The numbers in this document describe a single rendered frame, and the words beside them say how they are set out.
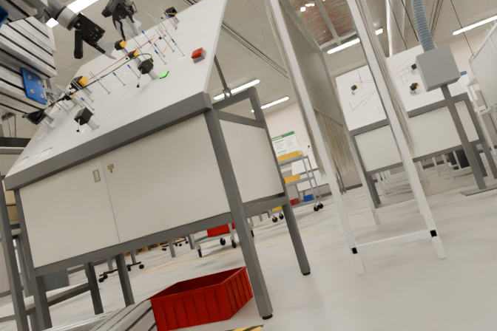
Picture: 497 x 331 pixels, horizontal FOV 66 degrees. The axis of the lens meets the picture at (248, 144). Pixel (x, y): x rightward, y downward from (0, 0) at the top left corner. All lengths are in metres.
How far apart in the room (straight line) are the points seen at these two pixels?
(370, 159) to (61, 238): 3.12
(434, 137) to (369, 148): 0.63
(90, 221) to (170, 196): 0.44
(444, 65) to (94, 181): 2.82
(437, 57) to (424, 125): 0.89
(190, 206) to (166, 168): 0.19
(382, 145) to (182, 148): 2.95
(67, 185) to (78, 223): 0.19
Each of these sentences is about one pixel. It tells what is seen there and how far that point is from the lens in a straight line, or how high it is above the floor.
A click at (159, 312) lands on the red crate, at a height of 0.08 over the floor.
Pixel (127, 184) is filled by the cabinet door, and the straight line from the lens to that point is 1.71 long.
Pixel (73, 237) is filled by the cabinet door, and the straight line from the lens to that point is 1.95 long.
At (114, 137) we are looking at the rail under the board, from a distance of 1.70.
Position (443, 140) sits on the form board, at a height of 0.48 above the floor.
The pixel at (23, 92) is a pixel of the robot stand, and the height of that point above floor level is 0.86.
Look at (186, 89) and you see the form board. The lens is 1.57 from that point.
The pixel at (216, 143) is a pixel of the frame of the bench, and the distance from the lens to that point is 1.46.
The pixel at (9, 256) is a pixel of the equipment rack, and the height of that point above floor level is 0.49.
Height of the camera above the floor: 0.40
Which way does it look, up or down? 9 degrees up
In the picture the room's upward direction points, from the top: 16 degrees counter-clockwise
